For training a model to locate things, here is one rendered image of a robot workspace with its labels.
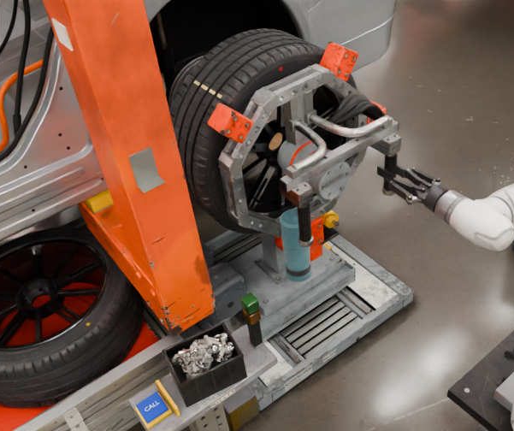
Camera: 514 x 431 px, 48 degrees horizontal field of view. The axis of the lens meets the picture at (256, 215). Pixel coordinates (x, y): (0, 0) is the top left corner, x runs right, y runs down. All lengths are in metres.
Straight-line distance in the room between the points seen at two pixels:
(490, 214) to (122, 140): 0.95
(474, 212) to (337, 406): 0.96
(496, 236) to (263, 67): 0.78
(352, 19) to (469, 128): 1.37
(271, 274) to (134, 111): 1.17
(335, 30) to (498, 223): 1.11
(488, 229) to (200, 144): 0.82
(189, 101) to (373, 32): 1.03
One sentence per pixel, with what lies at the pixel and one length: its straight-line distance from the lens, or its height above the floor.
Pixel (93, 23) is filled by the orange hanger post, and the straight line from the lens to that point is 1.24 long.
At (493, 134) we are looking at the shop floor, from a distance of 3.54.
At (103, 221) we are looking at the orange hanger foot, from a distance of 2.03.
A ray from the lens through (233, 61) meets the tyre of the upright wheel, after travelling 1.76.
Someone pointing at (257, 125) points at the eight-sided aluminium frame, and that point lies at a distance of 1.65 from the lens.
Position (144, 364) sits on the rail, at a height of 0.38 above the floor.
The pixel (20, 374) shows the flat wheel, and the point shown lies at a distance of 1.98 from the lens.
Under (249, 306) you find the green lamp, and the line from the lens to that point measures 1.67.
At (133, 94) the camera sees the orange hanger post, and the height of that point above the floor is 1.33.
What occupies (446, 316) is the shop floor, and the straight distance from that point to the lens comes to 2.50.
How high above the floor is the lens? 1.93
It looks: 41 degrees down
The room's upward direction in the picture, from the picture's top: 8 degrees counter-clockwise
